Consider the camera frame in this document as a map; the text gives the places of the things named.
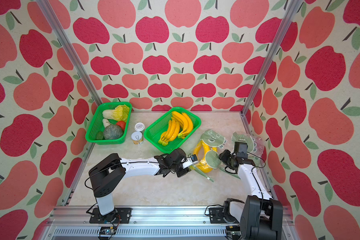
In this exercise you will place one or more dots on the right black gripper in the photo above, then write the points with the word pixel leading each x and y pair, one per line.
pixel 224 156

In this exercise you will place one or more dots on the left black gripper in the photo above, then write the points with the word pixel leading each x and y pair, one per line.
pixel 184 172

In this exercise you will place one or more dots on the zip bag of bananas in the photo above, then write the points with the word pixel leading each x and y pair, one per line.
pixel 207 151
pixel 255 145

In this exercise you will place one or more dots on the yellow banana bunch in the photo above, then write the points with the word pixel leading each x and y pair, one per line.
pixel 185 122

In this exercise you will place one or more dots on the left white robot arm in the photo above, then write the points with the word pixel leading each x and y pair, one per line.
pixel 108 173

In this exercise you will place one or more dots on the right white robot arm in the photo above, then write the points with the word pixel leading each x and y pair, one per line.
pixel 260 216

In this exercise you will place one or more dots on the empty green plastic basket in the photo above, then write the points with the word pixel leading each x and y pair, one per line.
pixel 153 133

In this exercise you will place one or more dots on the pull-tab tin can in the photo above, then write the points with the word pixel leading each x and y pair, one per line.
pixel 137 138

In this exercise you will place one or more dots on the white lidded cup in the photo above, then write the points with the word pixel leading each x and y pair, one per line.
pixel 140 127

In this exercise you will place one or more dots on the red tomato toy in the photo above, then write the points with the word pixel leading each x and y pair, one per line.
pixel 122 125

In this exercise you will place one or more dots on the green netted melon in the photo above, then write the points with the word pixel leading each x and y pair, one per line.
pixel 113 132

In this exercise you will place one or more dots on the napa cabbage toy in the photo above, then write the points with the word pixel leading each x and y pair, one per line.
pixel 120 113

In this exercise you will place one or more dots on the green basket with vegetables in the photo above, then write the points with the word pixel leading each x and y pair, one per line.
pixel 96 124

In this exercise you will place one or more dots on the green pepper toy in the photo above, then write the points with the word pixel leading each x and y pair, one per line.
pixel 100 135

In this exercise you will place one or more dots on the white mushroom toy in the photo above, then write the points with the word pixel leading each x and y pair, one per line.
pixel 106 123

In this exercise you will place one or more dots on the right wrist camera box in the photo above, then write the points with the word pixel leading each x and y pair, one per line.
pixel 240 151

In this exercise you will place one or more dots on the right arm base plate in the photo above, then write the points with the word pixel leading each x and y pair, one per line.
pixel 217 215

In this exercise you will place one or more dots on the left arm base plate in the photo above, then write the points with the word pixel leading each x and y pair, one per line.
pixel 117 216

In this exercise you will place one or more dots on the front aluminium rail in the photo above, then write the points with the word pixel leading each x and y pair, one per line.
pixel 141 223

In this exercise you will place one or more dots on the right aluminium frame post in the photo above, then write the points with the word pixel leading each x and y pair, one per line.
pixel 274 47

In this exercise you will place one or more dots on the aluminium frame post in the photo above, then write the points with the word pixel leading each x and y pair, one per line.
pixel 55 24
pixel 274 47

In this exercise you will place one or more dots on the left aluminium frame post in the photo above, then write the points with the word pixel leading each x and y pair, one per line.
pixel 55 24

